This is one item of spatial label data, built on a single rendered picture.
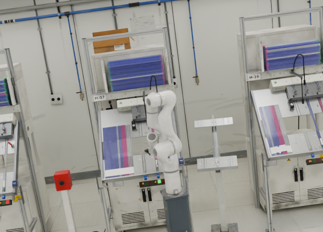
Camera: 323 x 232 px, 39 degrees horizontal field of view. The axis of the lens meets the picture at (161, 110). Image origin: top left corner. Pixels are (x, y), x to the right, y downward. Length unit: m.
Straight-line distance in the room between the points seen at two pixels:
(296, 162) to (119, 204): 1.72
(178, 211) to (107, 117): 1.21
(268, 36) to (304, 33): 0.34
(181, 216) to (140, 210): 0.92
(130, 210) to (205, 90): 2.05
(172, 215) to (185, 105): 2.49
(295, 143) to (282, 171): 0.42
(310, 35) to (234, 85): 1.57
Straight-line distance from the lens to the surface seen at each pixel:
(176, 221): 3.64
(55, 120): 5.98
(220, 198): 4.27
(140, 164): 4.05
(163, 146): 3.42
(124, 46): 4.55
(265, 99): 4.38
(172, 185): 3.54
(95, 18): 5.71
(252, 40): 4.49
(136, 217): 4.52
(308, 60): 4.46
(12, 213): 4.66
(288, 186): 4.59
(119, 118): 4.28
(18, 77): 4.74
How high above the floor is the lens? 2.19
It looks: 14 degrees down
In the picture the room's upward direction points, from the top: 8 degrees counter-clockwise
